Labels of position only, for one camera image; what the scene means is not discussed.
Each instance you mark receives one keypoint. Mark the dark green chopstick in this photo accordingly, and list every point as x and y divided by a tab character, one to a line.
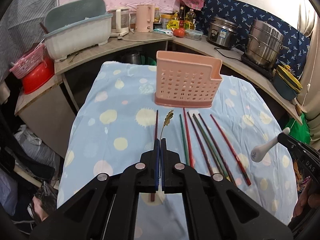
212	150

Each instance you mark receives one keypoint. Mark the grey striped curtain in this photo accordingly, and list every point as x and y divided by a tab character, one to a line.
20	29

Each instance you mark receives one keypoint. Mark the wet wipes pack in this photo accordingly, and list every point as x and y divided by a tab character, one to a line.
167	32

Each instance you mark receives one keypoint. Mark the light blue patterned tablecloth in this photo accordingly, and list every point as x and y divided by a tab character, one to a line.
116	125

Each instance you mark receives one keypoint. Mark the yellow teal bowl stack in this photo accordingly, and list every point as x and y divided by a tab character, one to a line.
285	83

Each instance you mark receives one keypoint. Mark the red tomato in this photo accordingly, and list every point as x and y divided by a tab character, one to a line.
180	32

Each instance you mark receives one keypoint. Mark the blue floral backsplash cloth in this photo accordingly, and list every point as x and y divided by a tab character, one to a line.
243	15

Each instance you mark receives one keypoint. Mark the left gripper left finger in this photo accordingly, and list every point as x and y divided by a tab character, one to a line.
106	207

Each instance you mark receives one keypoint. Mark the clear food container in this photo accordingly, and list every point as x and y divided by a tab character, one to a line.
193	34

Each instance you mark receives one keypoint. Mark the gold flower spoon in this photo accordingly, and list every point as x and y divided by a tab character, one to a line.
166	122

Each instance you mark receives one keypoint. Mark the teal white dish rack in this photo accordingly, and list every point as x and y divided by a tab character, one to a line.
75	26

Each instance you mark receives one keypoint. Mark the steel stacked steamer pot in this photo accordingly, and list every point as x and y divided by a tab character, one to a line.
265	42

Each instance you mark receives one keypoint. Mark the person right hand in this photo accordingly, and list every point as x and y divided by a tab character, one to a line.
306	197

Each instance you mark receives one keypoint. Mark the yellow oil bottle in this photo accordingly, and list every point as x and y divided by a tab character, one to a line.
189	21

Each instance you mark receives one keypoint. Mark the black induction cooker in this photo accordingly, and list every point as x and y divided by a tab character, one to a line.
263	71

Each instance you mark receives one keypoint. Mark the pink electric kettle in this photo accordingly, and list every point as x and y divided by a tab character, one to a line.
144	17

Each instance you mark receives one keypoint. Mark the pink perforated utensil basket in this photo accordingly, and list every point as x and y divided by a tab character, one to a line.
186	80

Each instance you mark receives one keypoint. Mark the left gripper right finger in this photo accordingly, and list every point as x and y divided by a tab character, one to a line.
214	207

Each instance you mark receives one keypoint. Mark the dark red patterned chopstick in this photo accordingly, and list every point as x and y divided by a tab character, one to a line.
152	196

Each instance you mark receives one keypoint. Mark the red plastic basin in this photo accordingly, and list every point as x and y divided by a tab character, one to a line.
38	76

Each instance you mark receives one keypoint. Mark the steel rice cooker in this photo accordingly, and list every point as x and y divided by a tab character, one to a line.
222	33

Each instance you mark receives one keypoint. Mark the dark purple chopstick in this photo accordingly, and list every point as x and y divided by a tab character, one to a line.
230	176

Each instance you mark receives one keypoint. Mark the dark soy sauce bottle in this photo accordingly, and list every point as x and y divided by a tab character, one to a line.
181	17

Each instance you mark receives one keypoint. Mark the yellow seasoning bag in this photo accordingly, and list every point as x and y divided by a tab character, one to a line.
173	24

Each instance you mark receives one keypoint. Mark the bright red chopstick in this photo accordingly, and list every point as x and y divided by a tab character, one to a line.
239	163

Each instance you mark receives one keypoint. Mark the pink plastic basket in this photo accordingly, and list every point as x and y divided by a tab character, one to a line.
28	62

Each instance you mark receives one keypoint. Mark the white ceramic spoon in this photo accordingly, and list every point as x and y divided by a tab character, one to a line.
259	152

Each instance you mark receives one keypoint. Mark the maroon chopstick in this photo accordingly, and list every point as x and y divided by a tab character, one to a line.
201	146

